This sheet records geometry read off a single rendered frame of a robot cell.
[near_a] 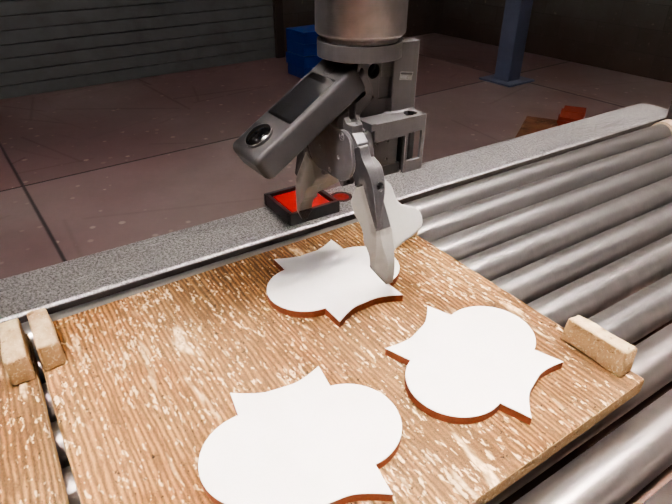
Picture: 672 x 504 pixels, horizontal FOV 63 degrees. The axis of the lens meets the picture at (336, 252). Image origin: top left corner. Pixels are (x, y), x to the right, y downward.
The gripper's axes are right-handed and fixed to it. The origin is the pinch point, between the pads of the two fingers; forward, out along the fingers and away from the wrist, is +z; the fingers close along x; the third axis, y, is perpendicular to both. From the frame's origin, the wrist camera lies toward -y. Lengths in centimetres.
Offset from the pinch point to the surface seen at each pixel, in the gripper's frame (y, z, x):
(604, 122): 75, 5, 18
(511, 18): 366, 40, 285
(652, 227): 42.5, 5.2, -10.1
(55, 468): -28.4, 4.0, -7.9
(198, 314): -13.8, 3.8, 2.7
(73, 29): 59, 50, 471
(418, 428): -5.4, 3.7, -19.1
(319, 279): -1.8, 2.8, 0.3
